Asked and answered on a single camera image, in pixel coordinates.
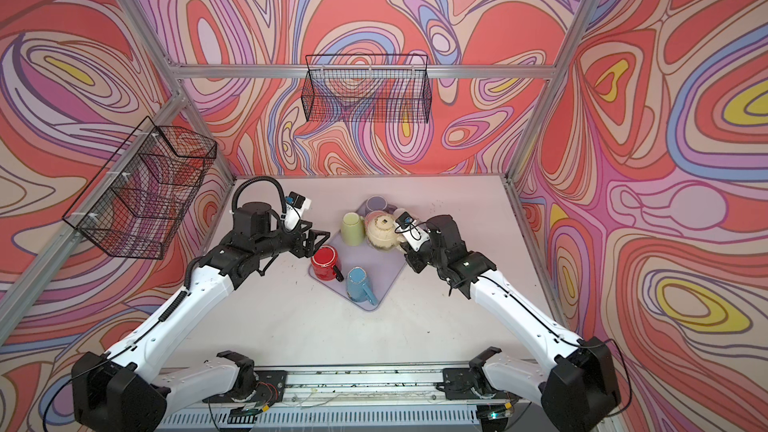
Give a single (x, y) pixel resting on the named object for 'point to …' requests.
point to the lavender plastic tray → (381, 267)
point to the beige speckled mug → (384, 235)
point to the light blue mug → (357, 288)
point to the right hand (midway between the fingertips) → (409, 247)
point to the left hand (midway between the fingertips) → (322, 228)
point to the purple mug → (375, 203)
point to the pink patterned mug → (372, 215)
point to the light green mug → (352, 229)
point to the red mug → (325, 263)
